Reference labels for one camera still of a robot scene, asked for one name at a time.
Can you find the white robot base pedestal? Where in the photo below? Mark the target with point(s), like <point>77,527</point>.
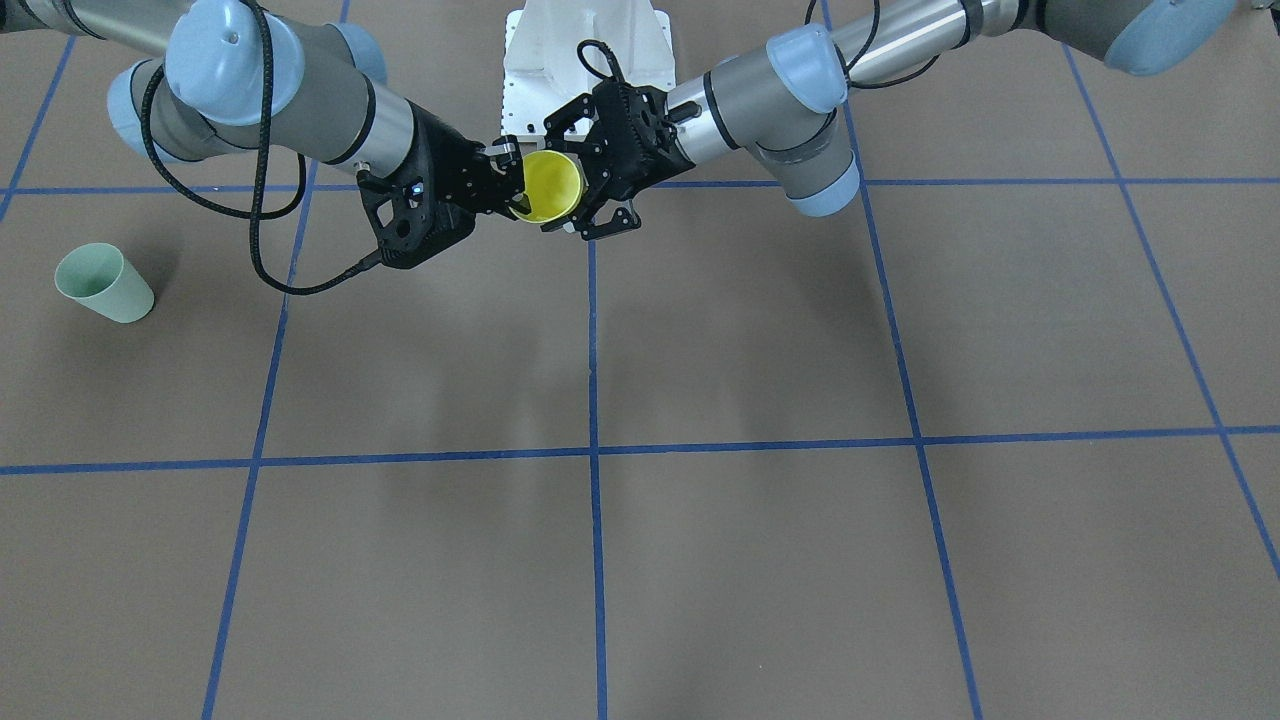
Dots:
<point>543,70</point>

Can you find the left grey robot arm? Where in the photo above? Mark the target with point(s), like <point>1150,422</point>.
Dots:
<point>780,102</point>

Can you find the yellow plastic cup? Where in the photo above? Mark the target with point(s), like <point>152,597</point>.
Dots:
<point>553,187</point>

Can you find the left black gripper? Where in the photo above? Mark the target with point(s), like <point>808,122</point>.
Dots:
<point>632,133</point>

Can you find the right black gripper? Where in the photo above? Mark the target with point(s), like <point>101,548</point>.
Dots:
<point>446,164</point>

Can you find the light green plastic cup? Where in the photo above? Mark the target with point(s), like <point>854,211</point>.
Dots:
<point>99,277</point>

